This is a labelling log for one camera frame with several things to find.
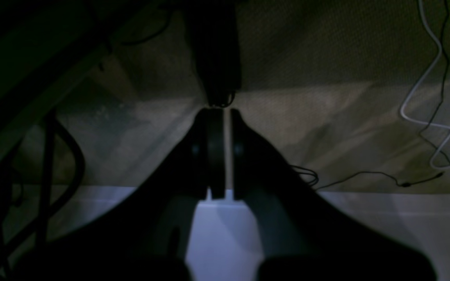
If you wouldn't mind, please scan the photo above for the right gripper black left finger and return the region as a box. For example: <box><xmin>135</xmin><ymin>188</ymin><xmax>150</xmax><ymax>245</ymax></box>
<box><xmin>14</xmin><ymin>108</ymin><xmax>225</xmax><ymax>281</ymax></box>

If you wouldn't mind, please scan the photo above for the thin black cable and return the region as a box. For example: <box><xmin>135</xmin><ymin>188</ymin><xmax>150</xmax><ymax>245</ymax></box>
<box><xmin>289</xmin><ymin>164</ymin><xmax>444</xmax><ymax>190</ymax></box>

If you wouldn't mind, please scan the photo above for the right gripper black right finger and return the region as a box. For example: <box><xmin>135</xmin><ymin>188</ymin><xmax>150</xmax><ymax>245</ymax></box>
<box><xmin>231</xmin><ymin>109</ymin><xmax>438</xmax><ymax>281</ymax></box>

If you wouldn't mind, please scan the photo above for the white cable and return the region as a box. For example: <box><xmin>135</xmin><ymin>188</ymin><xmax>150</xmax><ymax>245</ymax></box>
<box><xmin>400</xmin><ymin>0</ymin><xmax>450</xmax><ymax>172</ymax></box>

